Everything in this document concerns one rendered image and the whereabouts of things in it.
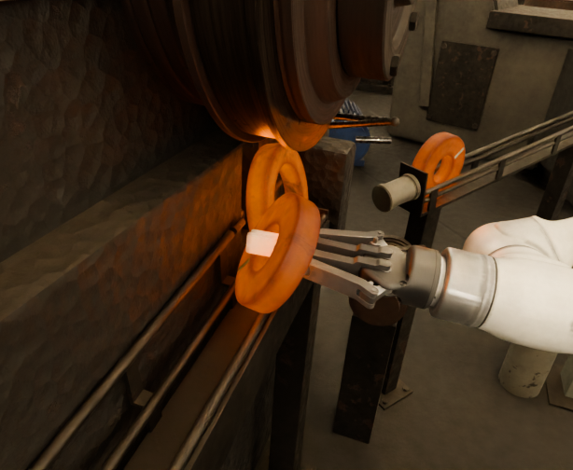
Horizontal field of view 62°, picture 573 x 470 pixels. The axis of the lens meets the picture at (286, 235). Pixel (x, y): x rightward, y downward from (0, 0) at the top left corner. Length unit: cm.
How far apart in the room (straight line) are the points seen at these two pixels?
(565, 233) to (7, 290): 67
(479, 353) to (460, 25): 214
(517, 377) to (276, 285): 117
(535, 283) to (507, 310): 4
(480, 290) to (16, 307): 46
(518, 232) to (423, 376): 93
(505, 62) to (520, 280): 272
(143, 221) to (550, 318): 45
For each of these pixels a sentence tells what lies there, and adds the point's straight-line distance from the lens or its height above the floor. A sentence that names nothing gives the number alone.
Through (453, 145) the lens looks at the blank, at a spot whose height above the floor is 76.
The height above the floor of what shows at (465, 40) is 71.
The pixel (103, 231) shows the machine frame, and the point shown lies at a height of 87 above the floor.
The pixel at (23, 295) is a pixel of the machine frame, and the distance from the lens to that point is 40.
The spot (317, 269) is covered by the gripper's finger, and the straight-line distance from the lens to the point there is 57.
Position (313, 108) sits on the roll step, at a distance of 54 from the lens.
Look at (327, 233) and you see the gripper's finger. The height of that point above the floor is 79.
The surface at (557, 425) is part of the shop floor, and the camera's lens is 164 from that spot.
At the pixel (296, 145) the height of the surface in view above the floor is 91.
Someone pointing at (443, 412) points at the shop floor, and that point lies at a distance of 152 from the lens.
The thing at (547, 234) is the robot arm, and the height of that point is 79.
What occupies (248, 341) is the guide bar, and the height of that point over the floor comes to 70.
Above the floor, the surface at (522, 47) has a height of 71.
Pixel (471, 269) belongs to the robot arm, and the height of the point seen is 80.
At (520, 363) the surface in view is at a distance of 158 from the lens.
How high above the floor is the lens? 110
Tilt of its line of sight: 30 degrees down
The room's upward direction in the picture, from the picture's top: 4 degrees clockwise
